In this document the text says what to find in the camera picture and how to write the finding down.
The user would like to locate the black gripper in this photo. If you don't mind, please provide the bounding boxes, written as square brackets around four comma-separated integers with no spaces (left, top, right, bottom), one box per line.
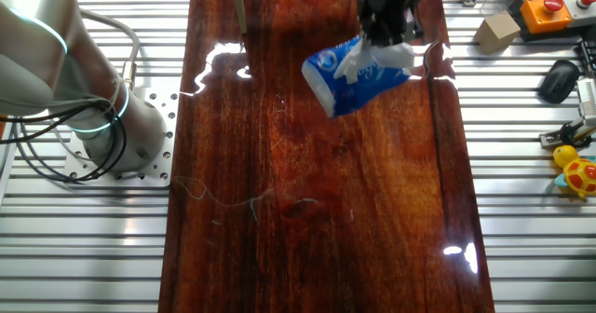
[358,0,443,48]

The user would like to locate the blue tissue pack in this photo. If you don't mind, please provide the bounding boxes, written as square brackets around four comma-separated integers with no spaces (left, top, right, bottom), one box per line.
[301,33,415,118]

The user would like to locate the cardboard cube block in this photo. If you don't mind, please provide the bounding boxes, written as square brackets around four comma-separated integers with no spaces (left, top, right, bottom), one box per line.
[473,9,522,56]

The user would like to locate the orange emergency stop box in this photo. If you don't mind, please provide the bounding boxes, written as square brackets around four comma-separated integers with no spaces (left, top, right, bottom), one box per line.
[520,0,573,35]

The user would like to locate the black computer mouse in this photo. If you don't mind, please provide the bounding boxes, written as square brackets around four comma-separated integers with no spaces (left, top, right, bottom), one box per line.
[537,60,582,104]

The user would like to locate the grey emergency stop box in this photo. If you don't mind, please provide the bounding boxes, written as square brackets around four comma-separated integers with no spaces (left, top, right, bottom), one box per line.
[561,0,596,29]

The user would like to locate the glossy wooden board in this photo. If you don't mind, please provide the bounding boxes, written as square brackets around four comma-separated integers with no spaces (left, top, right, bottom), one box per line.
[157,0,495,313]

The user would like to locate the black keyboard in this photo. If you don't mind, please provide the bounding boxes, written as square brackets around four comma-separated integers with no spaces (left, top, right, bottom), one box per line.
[578,37,596,79]

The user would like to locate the yellow turtle toy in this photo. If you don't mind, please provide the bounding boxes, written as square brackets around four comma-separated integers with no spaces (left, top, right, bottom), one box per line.
[545,144,596,199]

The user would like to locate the silver base mounting plate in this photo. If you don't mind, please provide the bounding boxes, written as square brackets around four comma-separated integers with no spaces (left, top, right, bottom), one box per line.
[62,87,179,188]

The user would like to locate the metal clamp bracket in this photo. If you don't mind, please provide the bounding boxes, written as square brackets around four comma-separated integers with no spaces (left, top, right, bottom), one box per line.
[539,119,596,150]

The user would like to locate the silver finned camera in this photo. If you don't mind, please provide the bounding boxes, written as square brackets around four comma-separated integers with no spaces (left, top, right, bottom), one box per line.
[576,77,596,129]

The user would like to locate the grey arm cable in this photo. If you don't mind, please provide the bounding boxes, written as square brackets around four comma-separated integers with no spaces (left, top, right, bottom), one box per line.
[76,7,141,90]

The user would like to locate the black base cables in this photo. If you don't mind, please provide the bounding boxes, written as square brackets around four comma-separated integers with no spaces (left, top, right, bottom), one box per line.
[0,96,130,184]

